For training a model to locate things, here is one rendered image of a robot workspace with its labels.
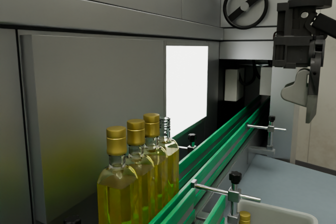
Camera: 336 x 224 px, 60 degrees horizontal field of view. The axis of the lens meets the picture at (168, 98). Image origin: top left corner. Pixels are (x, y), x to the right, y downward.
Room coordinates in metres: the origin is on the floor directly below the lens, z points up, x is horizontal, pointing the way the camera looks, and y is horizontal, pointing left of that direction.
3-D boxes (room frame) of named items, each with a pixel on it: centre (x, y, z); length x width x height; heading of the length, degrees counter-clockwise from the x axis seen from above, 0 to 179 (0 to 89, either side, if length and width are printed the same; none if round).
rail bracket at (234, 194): (0.65, -0.14, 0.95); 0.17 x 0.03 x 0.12; 63
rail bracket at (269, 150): (1.22, -0.42, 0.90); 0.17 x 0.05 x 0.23; 63
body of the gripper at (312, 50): (0.53, -0.24, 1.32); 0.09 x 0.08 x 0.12; 63
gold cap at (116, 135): (0.49, 0.09, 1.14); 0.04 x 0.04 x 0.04
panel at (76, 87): (0.89, 0.03, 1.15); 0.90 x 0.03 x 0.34; 153
